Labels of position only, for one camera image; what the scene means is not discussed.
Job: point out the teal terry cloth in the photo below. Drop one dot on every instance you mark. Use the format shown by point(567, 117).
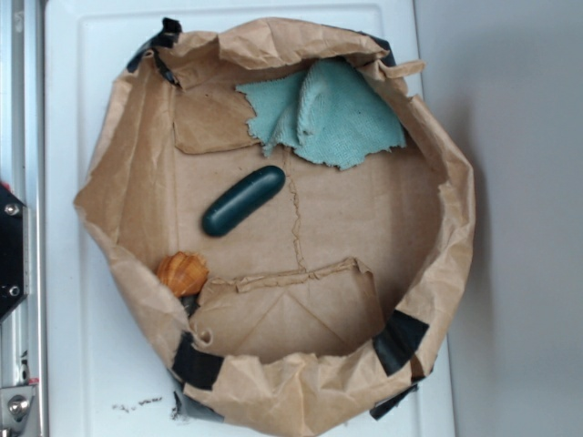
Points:
point(327, 114)

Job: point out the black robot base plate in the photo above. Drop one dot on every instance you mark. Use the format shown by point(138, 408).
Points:
point(13, 251)

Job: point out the dark green oblong capsule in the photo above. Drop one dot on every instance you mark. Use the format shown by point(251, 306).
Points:
point(241, 200)

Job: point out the brown paper bag bin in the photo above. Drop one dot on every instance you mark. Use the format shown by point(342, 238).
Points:
point(333, 296)

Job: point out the aluminium frame rail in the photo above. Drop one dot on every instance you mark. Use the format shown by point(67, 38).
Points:
point(23, 333)

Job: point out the orange ridged shell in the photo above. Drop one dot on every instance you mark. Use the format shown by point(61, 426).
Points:
point(184, 273)

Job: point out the metal corner bracket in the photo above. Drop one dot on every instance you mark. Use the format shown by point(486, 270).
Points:
point(20, 411)

